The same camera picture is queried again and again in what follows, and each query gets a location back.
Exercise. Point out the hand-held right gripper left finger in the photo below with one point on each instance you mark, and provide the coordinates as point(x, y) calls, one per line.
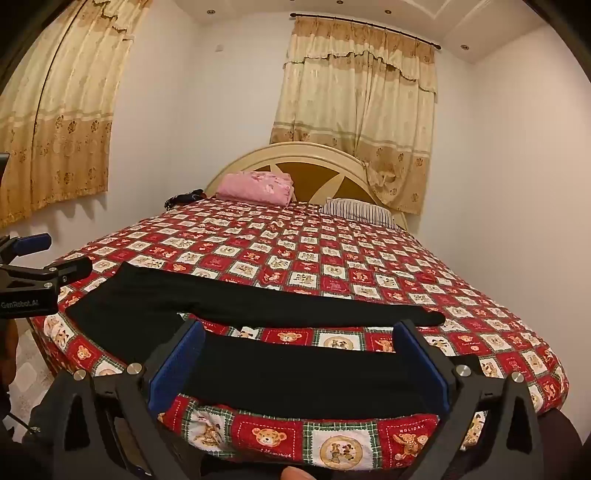
point(178, 364)

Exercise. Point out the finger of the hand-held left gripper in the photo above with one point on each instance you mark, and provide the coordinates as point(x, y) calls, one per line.
point(69, 270)
point(32, 242)

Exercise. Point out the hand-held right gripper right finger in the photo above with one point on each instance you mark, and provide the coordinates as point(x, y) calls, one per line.
point(422, 364)

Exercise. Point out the black pants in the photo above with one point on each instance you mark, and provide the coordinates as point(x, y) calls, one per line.
point(277, 305)

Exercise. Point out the person's right hand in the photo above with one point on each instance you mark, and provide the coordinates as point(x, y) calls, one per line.
point(293, 474)

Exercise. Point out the wide beige floral curtain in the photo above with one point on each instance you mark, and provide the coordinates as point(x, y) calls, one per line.
point(69, 138)

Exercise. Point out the dark cloth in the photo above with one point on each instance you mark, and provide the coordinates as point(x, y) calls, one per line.
point(184, 197)

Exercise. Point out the red bear printed bed blanket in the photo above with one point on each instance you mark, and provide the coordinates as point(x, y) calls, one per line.
point(323, 249)

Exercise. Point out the striped pillow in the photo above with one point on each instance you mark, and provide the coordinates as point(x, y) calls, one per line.
point(360, 210)

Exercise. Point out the pink folded blanket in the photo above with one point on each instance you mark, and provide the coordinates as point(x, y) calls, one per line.
point(254, 187)

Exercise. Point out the cream wooden headboard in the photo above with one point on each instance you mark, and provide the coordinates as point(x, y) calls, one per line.
point(318, 180)

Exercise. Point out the beige floral curtain with valance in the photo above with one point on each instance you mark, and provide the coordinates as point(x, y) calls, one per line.
point(360, 101)

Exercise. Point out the dark curtain rod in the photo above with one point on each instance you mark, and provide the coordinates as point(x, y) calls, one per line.
point(436, 45)

